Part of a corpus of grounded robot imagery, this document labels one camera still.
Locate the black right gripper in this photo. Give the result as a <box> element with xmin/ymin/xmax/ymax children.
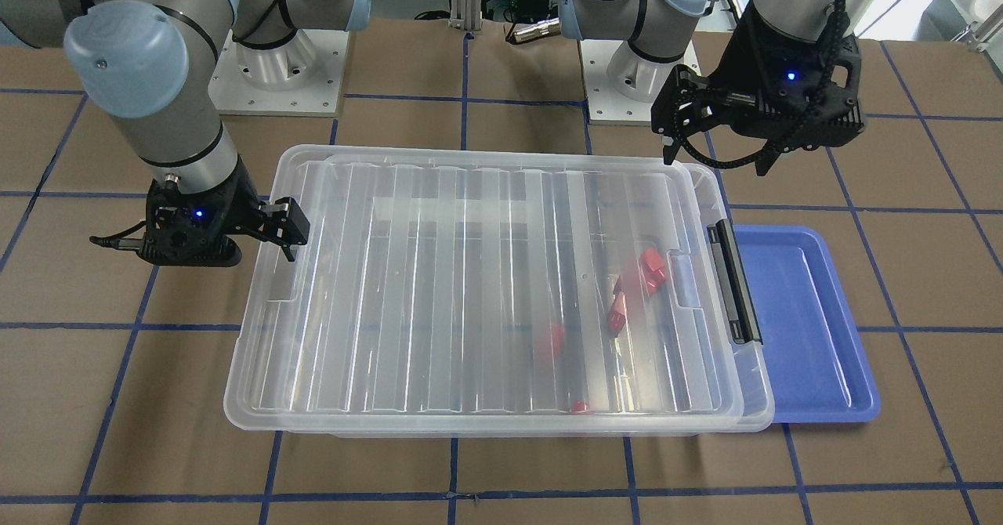
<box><xmin>137</xmin><ymin>157</ymin><xmax>311</xmax><ymax>267</ymax></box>

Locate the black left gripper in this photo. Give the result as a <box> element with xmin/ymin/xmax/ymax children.
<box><xmin>652</xmin><ymin>3</ymin><xmax>866</xmax><ymax>176</ymax></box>

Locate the clear plastic box lid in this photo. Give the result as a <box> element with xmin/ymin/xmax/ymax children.
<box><xmin>223</xmin><ymin>144</ymin><xmax>745</xmax><ymax>436</ymax></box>

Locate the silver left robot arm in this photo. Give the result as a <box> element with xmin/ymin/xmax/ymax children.
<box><xmin>558</xmin><ymin>0</ymin><xmax>874</xmax><ymax>176</ymax></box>

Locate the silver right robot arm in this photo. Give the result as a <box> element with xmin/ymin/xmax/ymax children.
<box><xmin>1</xmin><ymin>0</ymin><xmax>371</xmax><ymax>267</ymax></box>

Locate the clear plastic storage box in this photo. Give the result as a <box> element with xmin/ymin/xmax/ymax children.
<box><xmin>266</xmin><ymin>157</ymin><xmax>777</xmax><ymax>440</ymax></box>

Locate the blue plastic tray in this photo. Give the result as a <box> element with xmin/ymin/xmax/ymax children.
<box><xmin>735</xmin><ymin>225</ymin><xmax>882</xmax><ymax>424</ymax></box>

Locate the red block bottom edge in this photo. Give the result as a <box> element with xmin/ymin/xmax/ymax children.
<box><xmin>567</xmin><ymin>400</ymin><xmax>591</xmax><ymax>415</ymax></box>

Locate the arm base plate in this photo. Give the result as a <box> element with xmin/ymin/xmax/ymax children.
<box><xmin>208</xmin><ymin>30</ymin><xmax>351</xmax><ymax>118</ymax></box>
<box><xmin>579</xmin><ymin>40</ymin><xmax>700</xmax><ymax>126</ymax></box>

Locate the black box latch handle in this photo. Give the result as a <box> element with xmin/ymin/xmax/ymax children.
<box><xmin>706</xmin><ymin>219</ymin><xmax>762</xmax><ymax>344</ymax></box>

